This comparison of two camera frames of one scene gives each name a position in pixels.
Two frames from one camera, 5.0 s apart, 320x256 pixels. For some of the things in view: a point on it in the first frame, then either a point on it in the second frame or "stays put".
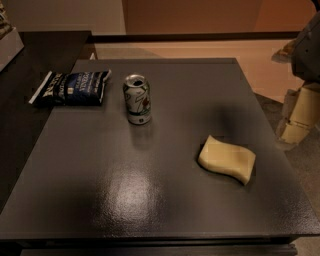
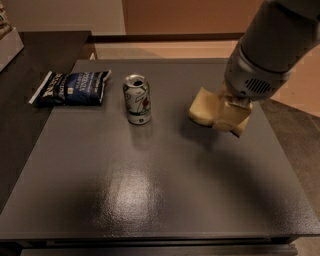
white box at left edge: [10, 47] stays put
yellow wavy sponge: [224, 158] → [211, 109]
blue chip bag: [82, 88] stays put
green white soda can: [137, 99] stays put
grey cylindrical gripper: [307, 53] → [250, 77]
